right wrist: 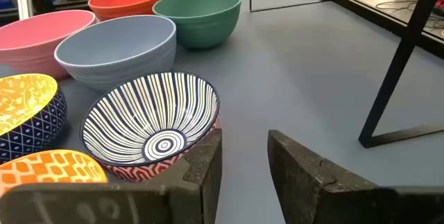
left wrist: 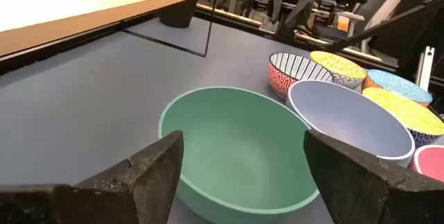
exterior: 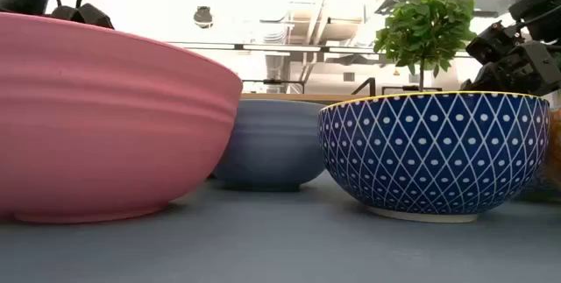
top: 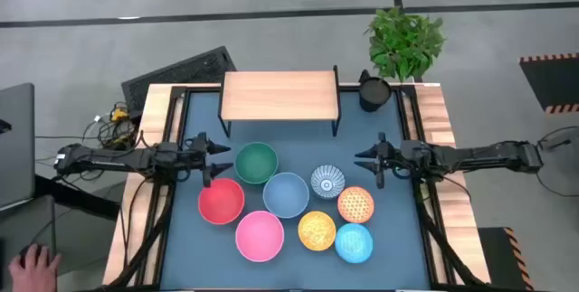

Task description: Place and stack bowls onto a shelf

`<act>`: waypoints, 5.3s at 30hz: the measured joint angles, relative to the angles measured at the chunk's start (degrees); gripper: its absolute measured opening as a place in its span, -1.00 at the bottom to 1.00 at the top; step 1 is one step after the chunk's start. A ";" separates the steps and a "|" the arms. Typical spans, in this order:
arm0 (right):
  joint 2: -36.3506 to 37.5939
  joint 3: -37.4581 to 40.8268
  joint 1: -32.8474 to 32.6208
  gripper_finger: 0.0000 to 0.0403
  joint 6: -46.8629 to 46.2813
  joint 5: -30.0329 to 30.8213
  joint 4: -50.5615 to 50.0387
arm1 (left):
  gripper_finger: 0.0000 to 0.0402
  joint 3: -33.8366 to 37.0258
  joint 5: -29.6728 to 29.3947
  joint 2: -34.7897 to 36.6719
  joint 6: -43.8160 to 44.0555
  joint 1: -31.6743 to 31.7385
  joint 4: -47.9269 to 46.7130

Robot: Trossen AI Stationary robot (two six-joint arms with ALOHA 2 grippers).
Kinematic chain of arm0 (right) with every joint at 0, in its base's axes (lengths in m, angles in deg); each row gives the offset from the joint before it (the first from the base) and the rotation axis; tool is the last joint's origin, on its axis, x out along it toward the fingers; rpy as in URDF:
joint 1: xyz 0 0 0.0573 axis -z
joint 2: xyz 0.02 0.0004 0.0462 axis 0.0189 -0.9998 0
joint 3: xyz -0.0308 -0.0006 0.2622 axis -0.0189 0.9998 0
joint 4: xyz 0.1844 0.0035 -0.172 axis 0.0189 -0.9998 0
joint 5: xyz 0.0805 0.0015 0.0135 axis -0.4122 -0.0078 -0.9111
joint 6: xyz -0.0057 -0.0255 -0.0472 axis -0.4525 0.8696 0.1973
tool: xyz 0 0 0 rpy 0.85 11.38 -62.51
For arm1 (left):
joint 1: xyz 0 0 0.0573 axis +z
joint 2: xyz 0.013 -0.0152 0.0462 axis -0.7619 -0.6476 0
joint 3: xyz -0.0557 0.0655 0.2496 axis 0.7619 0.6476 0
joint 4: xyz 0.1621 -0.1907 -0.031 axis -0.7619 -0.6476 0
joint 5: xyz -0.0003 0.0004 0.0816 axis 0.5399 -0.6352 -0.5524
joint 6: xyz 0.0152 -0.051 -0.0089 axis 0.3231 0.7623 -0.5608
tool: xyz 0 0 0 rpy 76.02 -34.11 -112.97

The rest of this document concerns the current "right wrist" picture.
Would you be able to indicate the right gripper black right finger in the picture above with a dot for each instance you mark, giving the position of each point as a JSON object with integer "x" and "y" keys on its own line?
{"x": 329, "y": 199}

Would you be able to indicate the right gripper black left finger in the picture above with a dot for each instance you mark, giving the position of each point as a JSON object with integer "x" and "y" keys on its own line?
{"x": 104, "y": 203}

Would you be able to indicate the yellow navy lattice bowl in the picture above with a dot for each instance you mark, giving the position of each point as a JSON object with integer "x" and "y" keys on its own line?
{"x": 21, "y": 102}

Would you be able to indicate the plain light blue bowl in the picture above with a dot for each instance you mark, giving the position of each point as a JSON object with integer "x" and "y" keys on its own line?
{"x": 114, "y": 43}

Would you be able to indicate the plain pink bowl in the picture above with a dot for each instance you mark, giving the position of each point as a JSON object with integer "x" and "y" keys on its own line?
{"x": 34, "y": 33}

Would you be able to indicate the plain green bowl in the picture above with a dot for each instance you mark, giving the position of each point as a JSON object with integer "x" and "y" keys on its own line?
{"x": 201, "y": 26}

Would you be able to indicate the blue-grey table mat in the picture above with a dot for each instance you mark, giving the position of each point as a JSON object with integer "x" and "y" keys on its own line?
{"x": 295, "y": 78}

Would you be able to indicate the wooden shelf black metal frame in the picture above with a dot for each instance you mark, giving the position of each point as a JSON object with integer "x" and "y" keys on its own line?
{"x": 393, "y": 78}

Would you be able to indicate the black aluminium table frame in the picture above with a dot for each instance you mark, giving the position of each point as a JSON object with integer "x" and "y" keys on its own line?
{"x": 374, "y": 13}

